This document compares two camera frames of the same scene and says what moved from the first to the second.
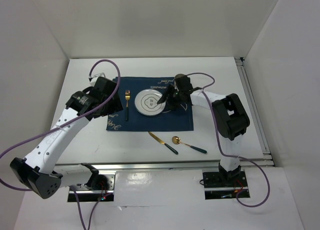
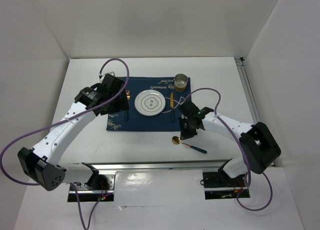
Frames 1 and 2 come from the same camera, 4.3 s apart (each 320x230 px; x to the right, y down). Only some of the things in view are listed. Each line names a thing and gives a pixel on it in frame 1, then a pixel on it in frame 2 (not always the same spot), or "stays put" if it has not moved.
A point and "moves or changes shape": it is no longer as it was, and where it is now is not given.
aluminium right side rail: x=267 y=160 stays put
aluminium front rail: x=183 y=166 stays put
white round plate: x=146 y=102 stays put
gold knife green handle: x=161 y=141 moves or changes shape
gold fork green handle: x=127 y=96 stays put
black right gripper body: x=175 y=99 to x=187 y=130
